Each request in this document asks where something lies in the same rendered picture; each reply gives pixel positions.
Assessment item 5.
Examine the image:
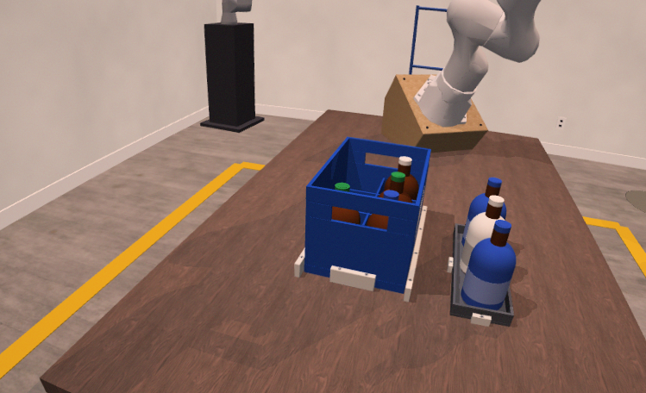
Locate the blue bottle with white label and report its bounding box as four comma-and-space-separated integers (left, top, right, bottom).
461, 178, 506, 246

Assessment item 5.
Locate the blue crate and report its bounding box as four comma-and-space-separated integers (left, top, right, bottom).
304, 137, 431, 294

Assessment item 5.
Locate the brown bottle with white cap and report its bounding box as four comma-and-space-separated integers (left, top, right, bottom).
384, 157, 419, 200

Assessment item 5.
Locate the white bottle with grey label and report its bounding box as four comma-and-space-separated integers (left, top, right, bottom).
460, 196, 505, 273

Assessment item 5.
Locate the blue bottle with light blue label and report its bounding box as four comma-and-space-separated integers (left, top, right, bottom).
461, 220, 517, 310

